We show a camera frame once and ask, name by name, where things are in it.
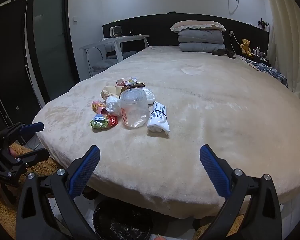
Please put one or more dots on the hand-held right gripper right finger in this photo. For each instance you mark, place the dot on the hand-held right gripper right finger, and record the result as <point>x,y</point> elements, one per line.
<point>215,170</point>

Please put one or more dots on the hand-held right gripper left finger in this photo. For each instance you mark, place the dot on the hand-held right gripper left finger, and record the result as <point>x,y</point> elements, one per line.
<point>85,172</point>

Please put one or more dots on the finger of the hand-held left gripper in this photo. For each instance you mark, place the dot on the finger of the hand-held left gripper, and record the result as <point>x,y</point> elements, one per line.
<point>35,156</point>
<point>36,126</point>

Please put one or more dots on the green snack wrapper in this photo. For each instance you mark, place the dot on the green snack wrapper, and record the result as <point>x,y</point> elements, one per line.
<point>100,123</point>

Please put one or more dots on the red snack wrapper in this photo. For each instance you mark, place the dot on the red snack wrapper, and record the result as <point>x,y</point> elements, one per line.
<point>113,122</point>

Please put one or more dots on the black trash bin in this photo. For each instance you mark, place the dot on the black trash bin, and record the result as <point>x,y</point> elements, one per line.
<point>122,225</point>

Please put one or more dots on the orange pink snack wrapper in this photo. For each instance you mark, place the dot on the orange pink snack wrapper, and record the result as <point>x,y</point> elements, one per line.
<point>98,106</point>

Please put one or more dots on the white plastic bag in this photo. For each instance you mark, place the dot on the white plastic bag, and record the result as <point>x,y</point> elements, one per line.
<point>150,96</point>
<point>113,106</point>

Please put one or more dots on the white packet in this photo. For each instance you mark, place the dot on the white packet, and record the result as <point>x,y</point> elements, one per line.
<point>157,120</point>

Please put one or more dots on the clear plastic cup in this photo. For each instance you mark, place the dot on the clear plastic cup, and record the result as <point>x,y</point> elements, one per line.
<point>135,112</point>

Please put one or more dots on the beige paper cup branch print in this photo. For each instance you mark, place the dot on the beige paper cup branch print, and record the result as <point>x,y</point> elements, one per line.
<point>112,90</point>

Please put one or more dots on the pink paper cup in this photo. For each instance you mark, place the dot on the pink paper cup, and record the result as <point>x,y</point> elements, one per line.
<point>120,82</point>

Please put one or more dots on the brown wrapper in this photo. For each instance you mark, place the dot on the brown wrapper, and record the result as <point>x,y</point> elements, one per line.
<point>137,85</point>

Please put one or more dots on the colourful tissue packet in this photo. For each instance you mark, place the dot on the colourful tissue packet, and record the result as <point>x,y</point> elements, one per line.
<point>131,80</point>

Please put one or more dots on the person's left hand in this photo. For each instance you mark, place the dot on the person's left hand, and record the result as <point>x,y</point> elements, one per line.
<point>12,152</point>

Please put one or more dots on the brown shaggy rug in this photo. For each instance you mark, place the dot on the brown shaggy rug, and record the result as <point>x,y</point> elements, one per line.
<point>5,212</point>

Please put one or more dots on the black cabinet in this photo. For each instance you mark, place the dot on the black cabinet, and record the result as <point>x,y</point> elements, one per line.
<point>10,67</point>

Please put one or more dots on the beige fleece blanket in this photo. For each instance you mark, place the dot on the beige fleece blanket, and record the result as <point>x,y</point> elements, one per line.
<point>215,105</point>

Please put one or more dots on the chair with grey cushion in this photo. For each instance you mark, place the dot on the chair with grey cushion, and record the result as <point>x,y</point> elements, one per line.
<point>102,63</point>

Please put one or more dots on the frosted glass door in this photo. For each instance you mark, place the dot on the frosted glass door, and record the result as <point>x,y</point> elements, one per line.
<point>50,35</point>

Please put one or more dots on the blue patterned cloth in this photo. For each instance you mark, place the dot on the blue patterned cloth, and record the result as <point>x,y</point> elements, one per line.
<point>267,70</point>

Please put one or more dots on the dark brown cloth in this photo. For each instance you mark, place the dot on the dark brown cloth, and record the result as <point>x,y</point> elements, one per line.
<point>222,52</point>

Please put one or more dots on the white table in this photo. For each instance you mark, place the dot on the white table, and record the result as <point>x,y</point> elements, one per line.
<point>120,40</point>

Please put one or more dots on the small grey appliance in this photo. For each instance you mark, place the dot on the small grey appliance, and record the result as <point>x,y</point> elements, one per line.
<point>115,31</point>

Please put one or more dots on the group of small bottles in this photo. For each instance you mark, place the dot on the group of small bottles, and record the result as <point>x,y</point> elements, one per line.
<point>258,52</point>

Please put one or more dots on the yellow teddy bear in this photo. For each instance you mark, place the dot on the yellow teddy bear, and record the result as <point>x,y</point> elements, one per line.
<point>245,46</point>

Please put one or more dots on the folded grey quilt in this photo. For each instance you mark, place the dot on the folded grey quilt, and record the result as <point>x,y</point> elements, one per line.
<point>201,41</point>

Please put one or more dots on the beige frilled pillow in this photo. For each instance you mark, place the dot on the beige frilled pillow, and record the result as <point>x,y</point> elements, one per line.
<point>197,26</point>

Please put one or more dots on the cream curtain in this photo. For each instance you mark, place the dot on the cream curtain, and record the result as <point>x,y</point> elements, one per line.
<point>287,42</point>

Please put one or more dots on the small dark plant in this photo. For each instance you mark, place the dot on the small dark plant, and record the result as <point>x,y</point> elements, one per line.
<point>263,23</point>

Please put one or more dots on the black headboard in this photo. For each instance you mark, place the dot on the black headboard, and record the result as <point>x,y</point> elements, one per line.
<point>155,25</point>

